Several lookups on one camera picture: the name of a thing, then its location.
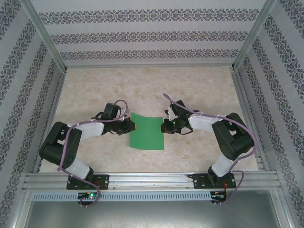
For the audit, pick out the green paper sheet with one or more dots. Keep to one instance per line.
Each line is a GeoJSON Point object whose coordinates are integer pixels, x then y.
{"type": "Point", "coordinates": [147, 133]}

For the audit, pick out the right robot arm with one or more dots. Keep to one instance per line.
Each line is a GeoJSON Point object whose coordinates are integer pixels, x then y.
{"type": "Point", "coordinates": [228, 133]}

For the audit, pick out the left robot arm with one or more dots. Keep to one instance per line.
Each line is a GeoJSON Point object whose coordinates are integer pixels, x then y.
{"type": "Point", "coordinates": [51, 147]}

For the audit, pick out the sheet metal tray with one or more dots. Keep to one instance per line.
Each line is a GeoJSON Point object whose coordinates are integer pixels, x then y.
{"type": "Point", "coordinates": [152, 216]}

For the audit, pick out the left controller circuit board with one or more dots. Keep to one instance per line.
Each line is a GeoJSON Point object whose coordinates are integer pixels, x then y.
{"type": "Point", "coordinates": [89, 195]}

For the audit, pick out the controller circuit board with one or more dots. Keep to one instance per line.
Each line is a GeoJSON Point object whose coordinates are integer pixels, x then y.
{"type": "Point", "coordinates": [217, 195]}
{"type": "Point", "coordinates": [89, 195]}

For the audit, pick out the right controller circuit board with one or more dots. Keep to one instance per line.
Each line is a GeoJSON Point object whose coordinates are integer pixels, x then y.
{"type": "Point", "coordinates": [217, 195]}

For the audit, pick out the aluminium mounting rail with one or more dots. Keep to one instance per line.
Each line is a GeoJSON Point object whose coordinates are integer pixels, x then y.
{"type": "Point", "coordinates": [152, 179]}

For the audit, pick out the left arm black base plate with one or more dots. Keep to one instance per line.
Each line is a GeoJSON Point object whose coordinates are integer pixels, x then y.
{"type": "Point", "coordinates": [104, 181]}

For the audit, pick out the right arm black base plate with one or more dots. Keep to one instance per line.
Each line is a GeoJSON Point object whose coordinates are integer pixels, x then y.
{"type": "Point", "coordinates": [200, 181]}

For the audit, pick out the aluminium table side rail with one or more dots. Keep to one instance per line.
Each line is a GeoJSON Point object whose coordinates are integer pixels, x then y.
{"type": "Point", "coordinates": [249, 118]}
{"type": "Point", "coordinates": [51, 118]}

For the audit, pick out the aluminium frame post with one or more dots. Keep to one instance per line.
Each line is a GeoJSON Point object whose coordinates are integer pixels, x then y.
{"type": "Point", "coordinates": [253, 35]}
{"type": "Point", "coordinates": [45, 35]}

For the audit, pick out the aluminium frame leg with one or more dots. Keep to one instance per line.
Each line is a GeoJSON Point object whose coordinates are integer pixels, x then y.
{"type": "Point", "coordinates": [21, 209]}
{"type": "Point", "coordinates": [283, 209]}

